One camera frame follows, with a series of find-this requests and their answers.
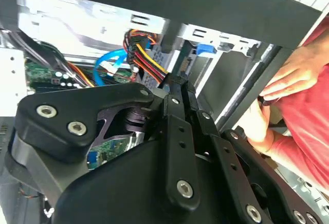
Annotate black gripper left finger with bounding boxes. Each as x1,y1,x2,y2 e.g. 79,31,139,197
4,76,202,213

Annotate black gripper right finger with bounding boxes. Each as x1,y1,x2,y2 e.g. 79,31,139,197
182,79,324,224

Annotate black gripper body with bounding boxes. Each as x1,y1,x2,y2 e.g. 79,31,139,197
52,137,240,224

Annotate small round black tool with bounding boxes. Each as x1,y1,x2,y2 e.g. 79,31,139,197
258,95,271,107

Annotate multicoloured power wire bundle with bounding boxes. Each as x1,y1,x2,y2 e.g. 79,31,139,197
122,28,172,87

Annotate hard disk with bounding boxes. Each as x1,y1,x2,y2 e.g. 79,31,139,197
176,41,216,81

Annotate blue SATA wire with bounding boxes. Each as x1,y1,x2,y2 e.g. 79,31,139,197
94,49,129,87

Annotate person right hand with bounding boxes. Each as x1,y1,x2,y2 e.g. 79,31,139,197
244,99,291,156

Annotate person left hand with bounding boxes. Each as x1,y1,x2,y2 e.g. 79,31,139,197
262,45,329,103

